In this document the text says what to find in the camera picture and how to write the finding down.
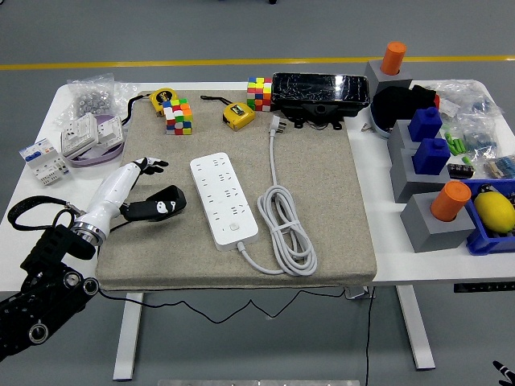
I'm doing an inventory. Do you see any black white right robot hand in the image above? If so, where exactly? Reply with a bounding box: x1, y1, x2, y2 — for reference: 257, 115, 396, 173
492, 360, 515, 386

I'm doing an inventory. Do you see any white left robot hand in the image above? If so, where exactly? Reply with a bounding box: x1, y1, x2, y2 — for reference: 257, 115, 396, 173
74, 157, 176, 242

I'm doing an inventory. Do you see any black plug adapter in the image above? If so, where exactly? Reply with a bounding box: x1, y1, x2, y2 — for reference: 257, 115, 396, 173
145, 184, 187, 216

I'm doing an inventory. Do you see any white power strip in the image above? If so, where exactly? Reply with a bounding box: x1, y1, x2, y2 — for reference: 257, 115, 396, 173
189, 151, 260, 253

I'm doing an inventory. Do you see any thin black adapter cord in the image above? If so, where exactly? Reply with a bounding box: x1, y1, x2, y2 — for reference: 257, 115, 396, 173
96, 219, 351, 325

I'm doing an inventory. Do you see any purple ribbon roll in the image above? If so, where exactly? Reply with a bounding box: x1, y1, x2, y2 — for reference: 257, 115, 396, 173
66, 113, 126, 168

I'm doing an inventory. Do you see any white blue circuit breaker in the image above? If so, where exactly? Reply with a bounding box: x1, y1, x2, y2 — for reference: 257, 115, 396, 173
19, 138, 70, 187

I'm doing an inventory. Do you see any black table control panel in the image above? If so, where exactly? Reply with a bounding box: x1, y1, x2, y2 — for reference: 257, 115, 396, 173
453, 282, 515, 294

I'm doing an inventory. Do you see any clear bag of metal nuts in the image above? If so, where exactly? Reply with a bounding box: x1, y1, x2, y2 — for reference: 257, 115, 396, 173
54, 72, 140, 125

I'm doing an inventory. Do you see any white-framed puzzle cube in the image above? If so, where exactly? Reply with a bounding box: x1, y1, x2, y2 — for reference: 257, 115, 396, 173
162, 98, 193, 137

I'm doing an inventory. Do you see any white table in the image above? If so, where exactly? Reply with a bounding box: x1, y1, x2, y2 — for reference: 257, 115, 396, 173
0, 79, 515, 382

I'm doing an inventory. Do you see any yellow tape measure black label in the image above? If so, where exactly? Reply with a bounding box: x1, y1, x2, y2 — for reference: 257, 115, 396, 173
120, 88, 180, 124

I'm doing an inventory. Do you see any blue plastic bin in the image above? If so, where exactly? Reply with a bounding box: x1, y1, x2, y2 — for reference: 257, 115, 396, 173
458, 178, 515, 257

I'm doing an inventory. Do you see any yellow tape measure white label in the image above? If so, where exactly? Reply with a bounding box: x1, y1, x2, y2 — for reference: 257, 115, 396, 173
200, 95, 257, 132

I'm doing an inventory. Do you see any grey block with round hole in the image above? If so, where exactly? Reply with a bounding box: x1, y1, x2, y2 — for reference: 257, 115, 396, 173
364, 60, 414, 96
400, 191, 476, 253

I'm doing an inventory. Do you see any yellow lemon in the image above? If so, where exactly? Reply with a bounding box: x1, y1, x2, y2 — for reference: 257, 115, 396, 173
473, 192, 515, 233

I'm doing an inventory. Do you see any stickerless puzzle cube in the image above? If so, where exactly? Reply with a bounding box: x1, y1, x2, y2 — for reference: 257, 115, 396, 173
246, 76, 274, 113

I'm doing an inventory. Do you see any orange cylinder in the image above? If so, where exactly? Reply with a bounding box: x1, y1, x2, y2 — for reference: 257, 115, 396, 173
380, 41, 407, 76
430, 180, 472, 223

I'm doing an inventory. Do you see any clear bag of clips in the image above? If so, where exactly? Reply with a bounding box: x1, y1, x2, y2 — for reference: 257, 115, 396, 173
482, 154, 515, 180

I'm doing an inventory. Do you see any grey-brown mat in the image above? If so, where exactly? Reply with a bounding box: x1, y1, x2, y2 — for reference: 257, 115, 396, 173
95, 90, 378, 291

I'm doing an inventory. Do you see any black terminal block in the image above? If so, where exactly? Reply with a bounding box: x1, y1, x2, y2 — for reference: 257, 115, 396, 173
447, 162, 476, 181

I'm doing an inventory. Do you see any grey block with square hole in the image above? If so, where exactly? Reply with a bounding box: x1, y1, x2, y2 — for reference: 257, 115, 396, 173
389, 147, 451, 204
387, 119, 419, 153

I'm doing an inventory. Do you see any blue stepped block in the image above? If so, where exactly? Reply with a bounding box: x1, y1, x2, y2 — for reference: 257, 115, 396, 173
412, 138, 451, 176
407, 106, 443, 143

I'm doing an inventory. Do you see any green plastic pegs pile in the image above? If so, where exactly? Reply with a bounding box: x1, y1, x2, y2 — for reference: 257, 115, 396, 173
443, 132, 472, 164

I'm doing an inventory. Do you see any clear bag of blue parts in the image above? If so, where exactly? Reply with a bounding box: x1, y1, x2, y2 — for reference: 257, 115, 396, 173
458, 116, 502, 162

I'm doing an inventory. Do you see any white blue bowl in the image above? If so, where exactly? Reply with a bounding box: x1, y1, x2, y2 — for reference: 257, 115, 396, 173
369, 102, 398, 141

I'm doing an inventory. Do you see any clear bag of small parts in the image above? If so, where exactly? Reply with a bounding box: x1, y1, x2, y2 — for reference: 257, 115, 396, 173
426, 79, 504, 120

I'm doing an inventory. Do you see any black cloth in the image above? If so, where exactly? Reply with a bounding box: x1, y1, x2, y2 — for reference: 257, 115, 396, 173
372, 84, 438, 132

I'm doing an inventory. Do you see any white wall socket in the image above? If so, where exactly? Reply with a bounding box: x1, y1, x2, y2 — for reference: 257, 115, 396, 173
60, 113, 100, 158
96, 115, 125, 146

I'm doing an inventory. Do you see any black table power cable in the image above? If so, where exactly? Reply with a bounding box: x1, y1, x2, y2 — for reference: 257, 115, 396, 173
364, 285, 373, 386

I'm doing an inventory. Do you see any white power strip cord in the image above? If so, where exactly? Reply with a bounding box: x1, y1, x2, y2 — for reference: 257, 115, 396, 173
237, 114, 319, 277

